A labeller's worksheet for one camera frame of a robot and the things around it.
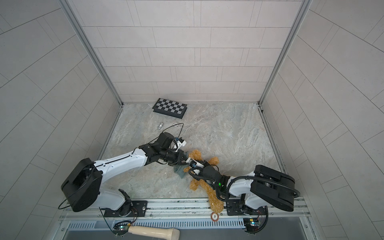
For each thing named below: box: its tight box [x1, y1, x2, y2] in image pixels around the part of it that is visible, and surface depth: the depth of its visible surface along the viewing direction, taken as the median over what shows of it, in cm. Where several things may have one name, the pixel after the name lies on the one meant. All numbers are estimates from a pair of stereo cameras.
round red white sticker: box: [210, 212, 220, 222], surface depth 71 cm
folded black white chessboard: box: [152, 98, 188, 119], surface depth 113 cm
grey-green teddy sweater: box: [173, 164, 189, 179], surface depth 80 cm
